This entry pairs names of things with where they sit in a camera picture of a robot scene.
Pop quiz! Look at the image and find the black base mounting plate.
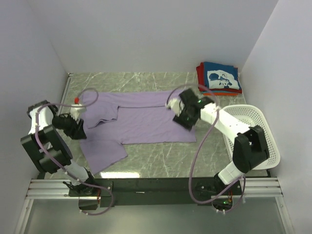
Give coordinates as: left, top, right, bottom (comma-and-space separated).
68, 178, 243, 211

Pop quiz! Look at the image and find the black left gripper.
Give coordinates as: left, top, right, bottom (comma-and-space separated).
52, 111, 87, 140

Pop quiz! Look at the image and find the purple t shirt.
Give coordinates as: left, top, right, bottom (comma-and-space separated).
80, 91, 196, 174

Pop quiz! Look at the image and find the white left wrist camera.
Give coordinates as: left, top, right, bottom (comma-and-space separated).
70, 97, 86, 120

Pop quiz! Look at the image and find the aluminium front rail frame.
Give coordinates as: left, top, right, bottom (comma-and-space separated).
15, 177, 294, 234

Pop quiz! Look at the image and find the orange folded t shirt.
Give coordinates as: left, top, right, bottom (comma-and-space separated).
202, 92, 240, 96

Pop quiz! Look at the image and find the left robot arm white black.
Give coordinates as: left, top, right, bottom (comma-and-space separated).
20, 100, 98, 196

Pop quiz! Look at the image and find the red folded t shirt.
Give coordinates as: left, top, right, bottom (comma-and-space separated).
196, 62, 242, 94

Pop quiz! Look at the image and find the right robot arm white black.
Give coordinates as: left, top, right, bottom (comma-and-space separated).
166, 89, 270, 195

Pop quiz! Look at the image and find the blue printed folded t shirt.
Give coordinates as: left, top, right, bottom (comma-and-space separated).
203, 62, 241, 90

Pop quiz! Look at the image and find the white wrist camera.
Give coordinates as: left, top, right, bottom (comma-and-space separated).
166, 98, 184, 117
70, 97, 86, 120

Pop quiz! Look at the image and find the white perforated plastic basket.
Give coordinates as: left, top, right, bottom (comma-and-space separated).
223, 104, 281, 170

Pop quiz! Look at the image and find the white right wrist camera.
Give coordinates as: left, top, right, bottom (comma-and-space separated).
166, 98, 184, 117

